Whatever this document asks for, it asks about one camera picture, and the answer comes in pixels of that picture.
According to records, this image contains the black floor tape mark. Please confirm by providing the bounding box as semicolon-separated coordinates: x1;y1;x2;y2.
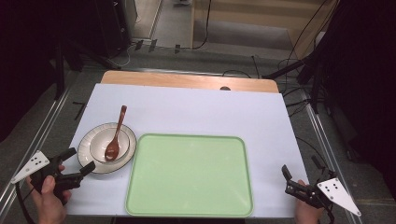
72;101;87;121

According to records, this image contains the aluminium frame rail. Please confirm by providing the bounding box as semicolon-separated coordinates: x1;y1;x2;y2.
302;98;358;224
0;88;72;216

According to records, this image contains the black floor cable loop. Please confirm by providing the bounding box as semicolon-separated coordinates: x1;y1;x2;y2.
221;54;261;79

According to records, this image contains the black curtain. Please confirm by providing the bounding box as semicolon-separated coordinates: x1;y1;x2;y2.
0;0;134;143
306;0;396;202

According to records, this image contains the brown wooden spoon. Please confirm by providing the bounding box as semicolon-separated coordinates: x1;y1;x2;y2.
104;105;128;162

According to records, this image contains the light green tray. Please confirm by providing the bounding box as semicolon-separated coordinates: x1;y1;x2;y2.
124;133;254;218

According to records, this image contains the black tripod stand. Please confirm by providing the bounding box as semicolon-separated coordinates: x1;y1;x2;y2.
262;56;327;115
53;36;123;101

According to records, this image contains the hanging black cable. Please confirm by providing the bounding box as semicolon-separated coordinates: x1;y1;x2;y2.
191;0;214;51

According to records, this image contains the wooden step platform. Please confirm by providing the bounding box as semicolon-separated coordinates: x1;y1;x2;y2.
190;0;340;61

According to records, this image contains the person's left hand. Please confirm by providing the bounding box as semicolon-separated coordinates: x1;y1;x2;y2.
25;165;73;224

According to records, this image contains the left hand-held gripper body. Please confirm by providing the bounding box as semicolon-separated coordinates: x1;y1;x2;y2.
10;149;84;201

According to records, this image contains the white ribbed plate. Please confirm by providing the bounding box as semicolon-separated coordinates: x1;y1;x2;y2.
77;121;138;175

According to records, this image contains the thick black gripper cable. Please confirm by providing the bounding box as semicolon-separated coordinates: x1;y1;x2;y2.
14;182;35;224

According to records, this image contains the white bowl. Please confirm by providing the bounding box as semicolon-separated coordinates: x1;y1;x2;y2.
89;127;131;164

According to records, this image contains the white floor cable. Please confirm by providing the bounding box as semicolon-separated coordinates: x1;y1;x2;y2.
107;43;134;68

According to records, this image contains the white table cover sheet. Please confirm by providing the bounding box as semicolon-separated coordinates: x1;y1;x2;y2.
64;83;310;218

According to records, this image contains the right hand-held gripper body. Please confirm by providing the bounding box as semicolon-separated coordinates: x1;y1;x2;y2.
284;170;362;219

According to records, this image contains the thin black cable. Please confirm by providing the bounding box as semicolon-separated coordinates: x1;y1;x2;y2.
294;135;329;171

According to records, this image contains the person's right hand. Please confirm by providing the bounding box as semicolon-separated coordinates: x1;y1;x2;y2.
293;179;325;224

